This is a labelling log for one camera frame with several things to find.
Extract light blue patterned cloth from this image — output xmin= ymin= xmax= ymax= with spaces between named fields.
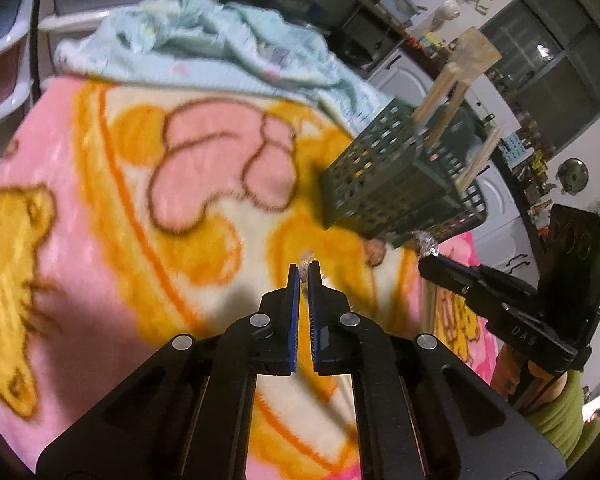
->
xmin=54 ymin=0 xmax=391 ymax=134

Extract dark kitchen window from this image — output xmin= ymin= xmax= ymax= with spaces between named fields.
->
xmin=481 ymin=0 xmax=600 ymax=151

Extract chopsticks in basket middle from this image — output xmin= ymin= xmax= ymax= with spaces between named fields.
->
xmin=424 ymin=79 xmax=470 ymax=150

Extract steel pot lid on wall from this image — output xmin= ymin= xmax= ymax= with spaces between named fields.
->
xmin=556 ymin=157 xmax=590 ymax=195

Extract chopsticks in basket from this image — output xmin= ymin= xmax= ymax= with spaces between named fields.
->
xmin=412 ymin=62 xmax=462 ymax=127
xmin=455 ymin=128 xmax=503 ymax=193
xmin=424 ymin=79 xmax=470 ymax=150

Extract green sleeve forearm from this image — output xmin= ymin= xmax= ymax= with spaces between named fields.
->
xmin=488 ymin=343 xmax=600 ymax=466

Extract pink cartoon bear blanket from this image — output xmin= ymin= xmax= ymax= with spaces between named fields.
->
xmin=0 ymin=77 xmax=496 ymax=467

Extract chopsticks in basket right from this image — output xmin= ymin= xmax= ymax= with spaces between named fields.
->
xmin=455 ymin=128 xmax=503 ymax=193

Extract wrapped chopsticks on blanket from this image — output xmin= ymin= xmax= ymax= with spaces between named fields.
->
xmin=298 ymin=249 xmax=315 ymax=285

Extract dark green utensil basket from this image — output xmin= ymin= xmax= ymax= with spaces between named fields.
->
xmin=320 ymin=99 xmax=488 ymax=248

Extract chopsticks in basket left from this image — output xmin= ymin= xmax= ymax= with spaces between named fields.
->
xmin=412 ymin=62 xmax=462 ymax=127

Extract wooden cutting board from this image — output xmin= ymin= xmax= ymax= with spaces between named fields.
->
xmin=450 ymin=27 xmax=502 ymax=87

